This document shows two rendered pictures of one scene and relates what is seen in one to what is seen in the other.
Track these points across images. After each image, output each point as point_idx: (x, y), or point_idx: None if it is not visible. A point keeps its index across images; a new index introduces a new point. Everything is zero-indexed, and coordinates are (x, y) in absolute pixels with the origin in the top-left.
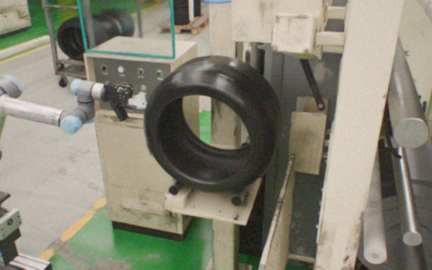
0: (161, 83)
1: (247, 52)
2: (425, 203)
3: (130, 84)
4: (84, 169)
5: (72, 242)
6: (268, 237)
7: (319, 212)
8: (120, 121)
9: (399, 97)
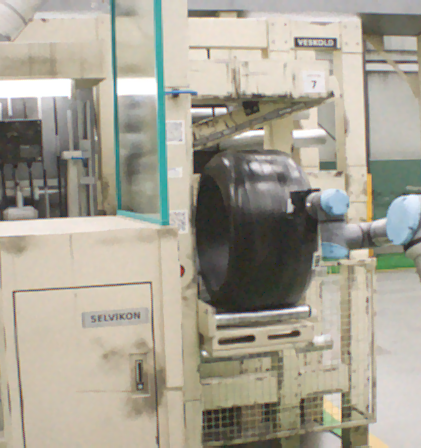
0: (299, 169)
1: (34, 211)
2: None
3: (291, 191)
4: None
5: None
6: (330, 261)
7: (352, 191)
8: (315, 241)
9: (294, 131)
